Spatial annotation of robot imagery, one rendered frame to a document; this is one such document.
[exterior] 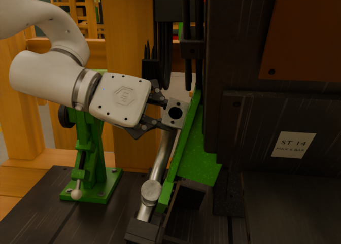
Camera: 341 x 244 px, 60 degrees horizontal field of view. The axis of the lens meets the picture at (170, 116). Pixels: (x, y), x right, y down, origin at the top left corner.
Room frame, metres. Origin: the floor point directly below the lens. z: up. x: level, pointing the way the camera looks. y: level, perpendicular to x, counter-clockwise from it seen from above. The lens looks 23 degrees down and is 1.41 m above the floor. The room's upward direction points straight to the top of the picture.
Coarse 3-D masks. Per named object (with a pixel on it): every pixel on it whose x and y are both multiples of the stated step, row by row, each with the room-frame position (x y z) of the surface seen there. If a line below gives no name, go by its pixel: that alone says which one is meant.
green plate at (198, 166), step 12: (192, 96) 0.44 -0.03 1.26; (192, 108) 0.42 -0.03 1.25; (192, 120) 0.42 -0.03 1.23; (180, 132) 0.52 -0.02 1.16; (192, 132) 0.43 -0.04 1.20; (180, 144) 0.42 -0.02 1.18; (192, 144) 0.43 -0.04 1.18; (180, 156) 0.42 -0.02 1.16; (192, 156) 0.43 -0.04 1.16; (204, 156) 0.43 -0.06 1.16; (180, 168) 0.44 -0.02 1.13; (192, 168) 0.43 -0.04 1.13; (204, 168) 0.43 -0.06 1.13; (216, 168) 0.43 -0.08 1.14; (168, 180) 0.43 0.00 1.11; (192, 180) 0.43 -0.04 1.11; (204, 180) 0.43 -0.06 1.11
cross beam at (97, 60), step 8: (32, 40) 0.96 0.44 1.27; (40, 40) 0.96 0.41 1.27; (48, 40) 0.95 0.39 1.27; (88, 40) 0.94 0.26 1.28; (96, 40) 0.94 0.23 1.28; (104, 40) 0.94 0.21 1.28; (32, 48) 0.96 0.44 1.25; (40, 48) 0.96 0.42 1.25; (48, 48) 0.95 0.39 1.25; (96, 48) 0.93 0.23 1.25; (104, 48) 0.93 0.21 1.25; (176, 48) 0.89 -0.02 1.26; (96, 56) 0.93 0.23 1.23; (104, 56) 0.93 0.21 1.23; (176, 56) 0.89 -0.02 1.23; (88, 64) 0.93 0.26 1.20; (96, 64) 0.93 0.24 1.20; (104, 64) 0.93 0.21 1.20; (176, 64) 0.89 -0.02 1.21; (184, 64) 0.89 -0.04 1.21; (192, 64) 0.89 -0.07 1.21; (184, 72) 0.89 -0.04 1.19; (192, 72) 0.89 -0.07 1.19
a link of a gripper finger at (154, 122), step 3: (141, 117) 0.52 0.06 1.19; (144, 117) 0.52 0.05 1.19; (147, 117) 0.52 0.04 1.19; (150, 117) 0.52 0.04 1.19; (141, 120) 0.52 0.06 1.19; (144, 120) 0.51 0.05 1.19; (147, 120) 0.51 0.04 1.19; (150, 120) 0.51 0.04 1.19; (153, 120) 0.52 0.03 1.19; (156, 120) 0.51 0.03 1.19; (141, 123) 0.53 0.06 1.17; (144, 123) 0.53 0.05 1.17; (150, 123) 0.51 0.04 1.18; (153, 123) 0.51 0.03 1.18; (156, 123) 0.51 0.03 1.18
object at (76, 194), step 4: (80, 180) 0.63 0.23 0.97; (76, 184) 0.62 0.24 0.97; (80, 184) 0.62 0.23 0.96; (76, 188) 0.61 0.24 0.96; (72, 192) 0.60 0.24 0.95; (76, 192) 0.60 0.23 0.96; (80, 192) 0.60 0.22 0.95; (72, 196) 0.60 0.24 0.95; (76, 196) 0.59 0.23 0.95; (80, 196) 0.60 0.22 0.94
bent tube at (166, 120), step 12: (168, 108) 0.52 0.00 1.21; (180, 108) 0.52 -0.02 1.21; (168, 120) 0.50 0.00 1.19; (180, 120) 0.51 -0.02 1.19; (168, 132) 0.56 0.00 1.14; (168, 144) 0.58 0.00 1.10; (156, 156) 0.58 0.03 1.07; (168, 156) 0.58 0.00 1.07; (156, 168) 0.55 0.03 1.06; (156, 180) 0.53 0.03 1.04; (144, 216) 0.48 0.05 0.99
